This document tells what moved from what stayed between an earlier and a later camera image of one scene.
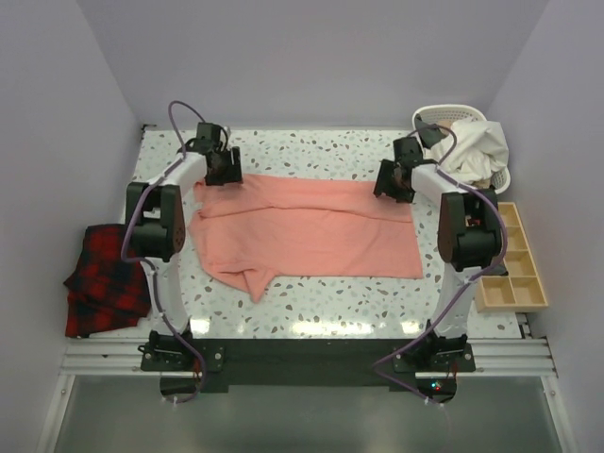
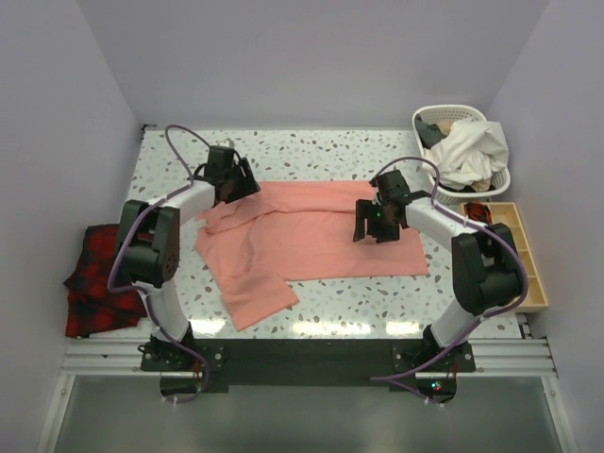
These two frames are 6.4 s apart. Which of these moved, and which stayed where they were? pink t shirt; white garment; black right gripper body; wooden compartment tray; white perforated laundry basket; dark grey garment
Moved: pink t shirt; black right gripper body
Stayed: dark grey garment; wooden compartment tray; white garment; white perforated laundry basket
